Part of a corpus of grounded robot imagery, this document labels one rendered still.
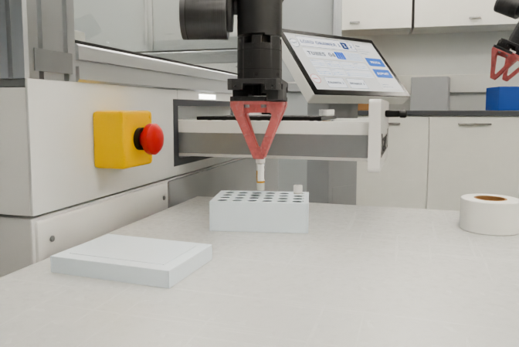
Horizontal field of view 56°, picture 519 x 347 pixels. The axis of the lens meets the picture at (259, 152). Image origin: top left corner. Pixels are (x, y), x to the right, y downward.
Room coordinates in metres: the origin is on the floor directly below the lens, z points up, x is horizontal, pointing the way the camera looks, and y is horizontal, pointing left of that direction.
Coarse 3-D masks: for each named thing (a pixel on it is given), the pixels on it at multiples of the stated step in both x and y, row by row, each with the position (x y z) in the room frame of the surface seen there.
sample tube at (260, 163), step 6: (258, 162) 0.62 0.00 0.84; (264, 162) 0.63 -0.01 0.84; (258, 168) 0.62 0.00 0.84; (264, 168) 0.63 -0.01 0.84; (258, 174) 0.62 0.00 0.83; (264, 174) 0.63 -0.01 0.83; (258, 180) 0.62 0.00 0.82; (264, 180) 0.63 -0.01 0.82; (258, 186) 0.62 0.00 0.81; (264, 186) 0.63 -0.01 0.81
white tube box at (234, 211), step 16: (224, 192) 0.67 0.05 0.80; (240, 192) 0.67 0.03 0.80; (256, 192) 0.67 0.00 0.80; (272, 192) 0.67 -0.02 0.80; (288, 192) 0.67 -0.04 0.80; (304, 192) 0.67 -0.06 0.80; (224, 208) 0.60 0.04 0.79; (240, 208) 0.60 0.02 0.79; (256, 208) 0.60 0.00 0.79; (272, 208) 0.59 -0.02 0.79; (288, 208) 0.59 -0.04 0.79; (304, 208) 0.59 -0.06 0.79; (224, 224) 0.60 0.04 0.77; (240, 224) 0.60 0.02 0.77; (256, 224) 0.60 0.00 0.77; (272, 224) 0.59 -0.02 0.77; (288, 224) 0.59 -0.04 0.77; (304, 224) 0.59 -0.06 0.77
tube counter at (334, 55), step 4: (328, 52) 1.82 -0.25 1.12; (332, 52) 1.84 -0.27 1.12; (336, 52) 1.85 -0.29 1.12; (340, 52) 1.87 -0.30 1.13; (332, 56) 1.81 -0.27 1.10; (336, 56) 1.83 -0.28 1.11; (340, 56) 1.84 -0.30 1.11; (344, 56) 1.86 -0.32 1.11; (348, 56) 1.88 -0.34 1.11; (352, 56) 1.89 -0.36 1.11; (356, 56) 1.91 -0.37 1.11; (360, 56) 1.92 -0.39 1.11; (352, 60) 1.87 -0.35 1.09; (356, 60) 1.89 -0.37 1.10; (360, 60) 1.90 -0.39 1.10
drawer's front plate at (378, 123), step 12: (372, 108) 0.72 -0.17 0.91; (384, 108) 0.81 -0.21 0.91; (372, 120) 0.72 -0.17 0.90; (384, 120) 0.82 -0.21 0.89; (372, 132) 0.72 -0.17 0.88; (384, 132) 0.83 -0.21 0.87; (372, 144) 0.72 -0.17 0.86; (372, 156) 0.72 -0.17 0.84; (384, 156) 0.85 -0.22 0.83; (372, 168) 0.72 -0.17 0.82
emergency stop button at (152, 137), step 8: (144, 128) 0.61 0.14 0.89; (152, 128) 0.61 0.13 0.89; (160, 128) 0.62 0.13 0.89; (144, 136) 0.60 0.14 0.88; (152, 136) 0.61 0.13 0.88; (160, 136) 0.62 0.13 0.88; (144, 144) 0.60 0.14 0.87; (152, 144) 0.61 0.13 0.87; (160, 144) 0.62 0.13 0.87; (152, 152) 0.61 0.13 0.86
